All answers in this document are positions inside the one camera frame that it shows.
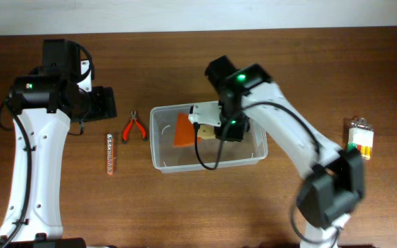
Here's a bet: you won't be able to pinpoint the red handled cutting pliers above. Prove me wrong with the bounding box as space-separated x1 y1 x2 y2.
121 110 148 145

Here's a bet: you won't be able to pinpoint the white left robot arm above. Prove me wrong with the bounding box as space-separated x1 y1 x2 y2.
0 39 117 247

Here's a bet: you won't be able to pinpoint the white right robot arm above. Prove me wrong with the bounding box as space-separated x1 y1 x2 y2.
205 56 365 247

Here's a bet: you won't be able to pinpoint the clear plastic container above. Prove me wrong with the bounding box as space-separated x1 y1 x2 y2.
150 103 268 174

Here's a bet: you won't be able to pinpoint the orange scraper with wooden handle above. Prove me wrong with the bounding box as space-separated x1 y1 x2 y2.
174 113 216 148

